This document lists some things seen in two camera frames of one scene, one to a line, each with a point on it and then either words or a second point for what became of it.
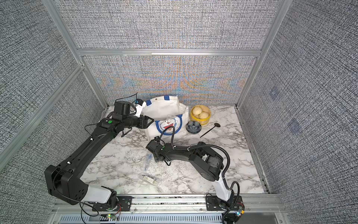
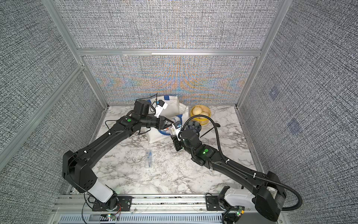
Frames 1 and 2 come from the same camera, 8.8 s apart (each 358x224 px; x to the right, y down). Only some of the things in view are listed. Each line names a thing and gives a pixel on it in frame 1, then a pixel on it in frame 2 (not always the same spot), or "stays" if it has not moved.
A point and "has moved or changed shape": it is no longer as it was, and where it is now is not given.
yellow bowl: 200,114 stays
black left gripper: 143,122 to 161,122
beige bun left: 196,110 stays
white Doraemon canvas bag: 166,111 stays
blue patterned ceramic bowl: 193,127 stays
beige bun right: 203,115 stays
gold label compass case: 153,180 has moved or changed shape
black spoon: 216,124 stays
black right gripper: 156,159 to 176,143
